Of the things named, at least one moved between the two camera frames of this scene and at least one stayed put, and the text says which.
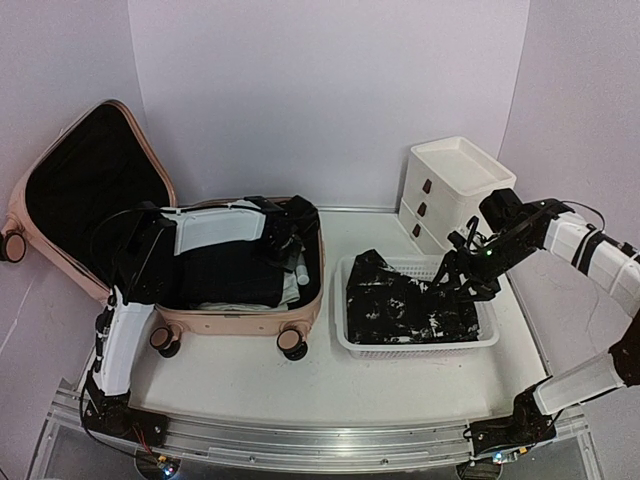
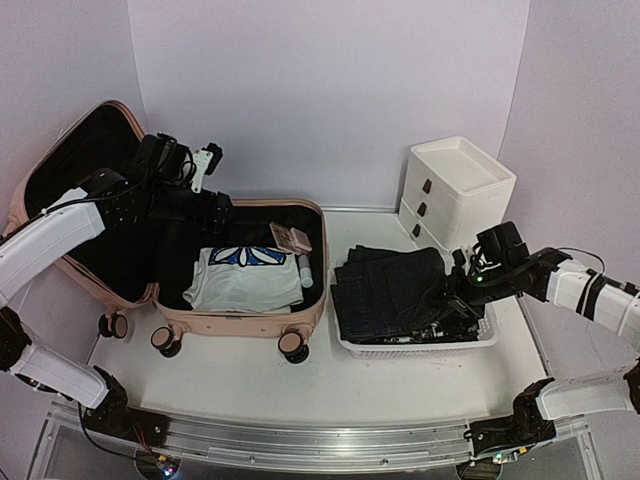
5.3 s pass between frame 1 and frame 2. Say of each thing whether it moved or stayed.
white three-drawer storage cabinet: stayed
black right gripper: moved
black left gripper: moved
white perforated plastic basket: stayed
